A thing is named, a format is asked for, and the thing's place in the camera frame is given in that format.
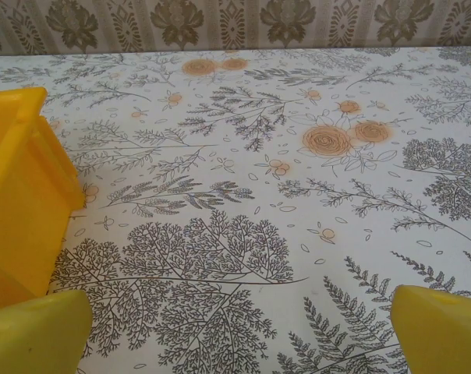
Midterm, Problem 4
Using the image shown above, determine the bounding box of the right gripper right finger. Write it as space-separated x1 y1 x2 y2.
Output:
390 284 471 374

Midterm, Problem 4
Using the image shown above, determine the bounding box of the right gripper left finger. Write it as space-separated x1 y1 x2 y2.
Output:
0 289 94 374

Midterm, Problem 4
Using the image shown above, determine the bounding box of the yellow plastic bin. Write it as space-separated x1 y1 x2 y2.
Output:
0 86 87 312

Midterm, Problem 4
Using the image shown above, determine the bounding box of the floral patterned tablecloth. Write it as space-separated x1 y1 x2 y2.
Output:
0 45 471 374

